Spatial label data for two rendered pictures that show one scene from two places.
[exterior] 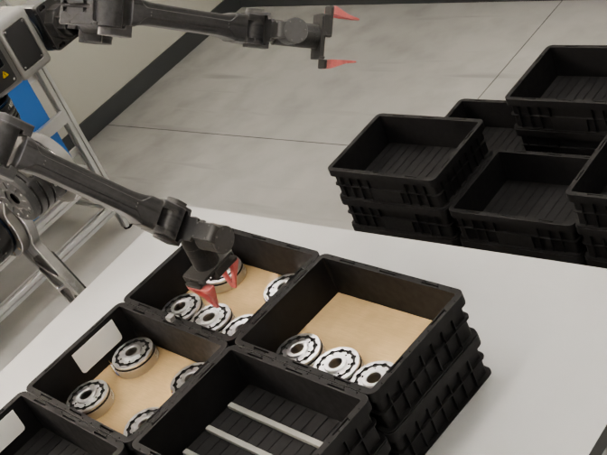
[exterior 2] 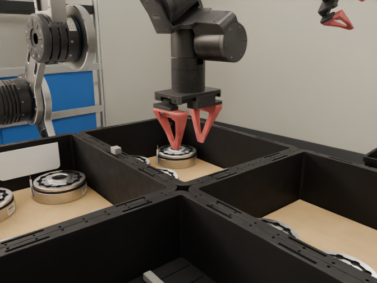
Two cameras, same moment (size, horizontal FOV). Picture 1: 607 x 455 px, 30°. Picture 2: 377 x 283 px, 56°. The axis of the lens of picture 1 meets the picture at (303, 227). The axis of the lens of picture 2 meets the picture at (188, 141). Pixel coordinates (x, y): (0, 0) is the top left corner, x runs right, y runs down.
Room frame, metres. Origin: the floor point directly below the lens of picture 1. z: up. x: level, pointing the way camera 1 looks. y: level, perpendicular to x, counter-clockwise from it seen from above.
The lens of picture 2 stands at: (1.43, 0.27, 1.14)
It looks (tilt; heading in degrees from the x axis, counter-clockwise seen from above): 17 degrees down; 354
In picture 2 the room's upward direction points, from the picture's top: straight up
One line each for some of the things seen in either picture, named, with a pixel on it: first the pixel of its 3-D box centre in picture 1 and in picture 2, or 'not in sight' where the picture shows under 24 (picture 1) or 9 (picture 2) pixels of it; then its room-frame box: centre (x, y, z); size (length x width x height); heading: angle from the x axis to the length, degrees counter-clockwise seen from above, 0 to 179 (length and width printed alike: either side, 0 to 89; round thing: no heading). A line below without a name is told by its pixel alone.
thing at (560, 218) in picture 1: (546, 231); not in sight; (2.60, -0.63, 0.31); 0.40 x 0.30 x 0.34; 39
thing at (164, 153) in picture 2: (221, 269); (176, 151); (2.28, 0.22, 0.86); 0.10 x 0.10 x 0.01
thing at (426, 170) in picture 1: (426, 203); not in sight; (2.91, -0.37, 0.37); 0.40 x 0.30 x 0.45; 39
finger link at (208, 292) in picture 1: (211, 286); (180, 122); (2.01, 0.23, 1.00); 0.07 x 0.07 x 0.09; 39
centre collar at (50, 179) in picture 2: (131, 351); (59, 178); (2.12, 0.47, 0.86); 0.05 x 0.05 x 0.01
